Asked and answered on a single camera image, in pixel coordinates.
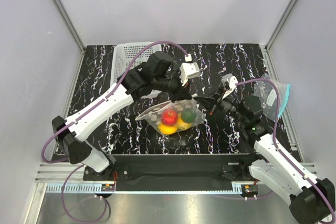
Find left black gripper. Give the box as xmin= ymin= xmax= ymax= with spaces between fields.
xmin=153 ymin=69 xmax=192 ymax=103

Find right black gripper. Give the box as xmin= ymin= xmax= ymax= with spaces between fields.
xmin=194 ymin=86 xmax=247 ymax=124

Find green lime fruit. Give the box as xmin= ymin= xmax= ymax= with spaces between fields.
xmin=181 ymin=109 xmax=197 ymax=124

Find clear dotted zip bag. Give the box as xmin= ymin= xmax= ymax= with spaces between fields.
xmin=135 ymin=99 xmax=206 ymax=136

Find red apple fruit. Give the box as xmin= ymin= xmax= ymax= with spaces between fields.
xmin=161 ymin=109 xmax=178 ymax=126

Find yellow orange fruit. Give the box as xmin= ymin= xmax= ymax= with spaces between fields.
xmin=176 ymin=119 xmax=193 ymax=131

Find yellow lemon fruit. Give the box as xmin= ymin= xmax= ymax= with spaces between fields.
xmin=158 ymin=124 xmax=178 ymax=135

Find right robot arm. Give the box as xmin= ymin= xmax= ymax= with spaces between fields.
xmin=196 ymin=94 xmax=335 ymax=223

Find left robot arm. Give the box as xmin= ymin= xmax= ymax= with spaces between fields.
xmin=52 ymin=51 xmax=200 ymax=180

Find spare clear zip bags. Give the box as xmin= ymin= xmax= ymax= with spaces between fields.
xmin=254 ymin=73 xmax=291 ymax=121

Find white perforated plastic basket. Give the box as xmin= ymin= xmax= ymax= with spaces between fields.
xmin=110 ymin=42 xmax=162 ymax=86

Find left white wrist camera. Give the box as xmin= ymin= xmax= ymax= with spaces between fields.
xmin=180 ymin=62 xmax=201 ymax=86

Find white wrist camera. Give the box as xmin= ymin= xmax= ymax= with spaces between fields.
xmin=221 ymin=73 xmax=238 ymax=99
xmin=180 ymin=62 xmax=201 ymax=86

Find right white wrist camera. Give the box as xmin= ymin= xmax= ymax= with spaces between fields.
xmin=221 ymin=73 xmax=238 ymax=99

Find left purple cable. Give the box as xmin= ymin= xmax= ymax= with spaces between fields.
xmin=41 ymin=40 xmax=192 ymax=222

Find purple cable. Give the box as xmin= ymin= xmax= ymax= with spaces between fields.
xmin=236 ymin=77 xmax=336 ymax=222
xmin=41 ymin=40 xmax=192 ymax=222

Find white slotted cable duct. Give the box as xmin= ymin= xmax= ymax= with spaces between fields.
xmin=46 ymin=182 xmax=243 ymax=195

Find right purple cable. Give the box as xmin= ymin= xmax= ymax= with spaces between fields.
xmin=236 ymin=77 xmax=336 ymax=222

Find right aluminium frame post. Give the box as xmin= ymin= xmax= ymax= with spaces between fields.
xmin=265 ymin=0 xmax=299 ymax=51

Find aluminium frame post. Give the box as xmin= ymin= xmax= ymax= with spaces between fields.
xmin=52 ymin=0 xmax=86 ymax=52
xmin=265 ymin=0 xmax=299 ymax=51

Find left aluminium frame post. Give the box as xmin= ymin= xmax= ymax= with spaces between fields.
xmin=52 ymin=0 xmax=86 ymax=52

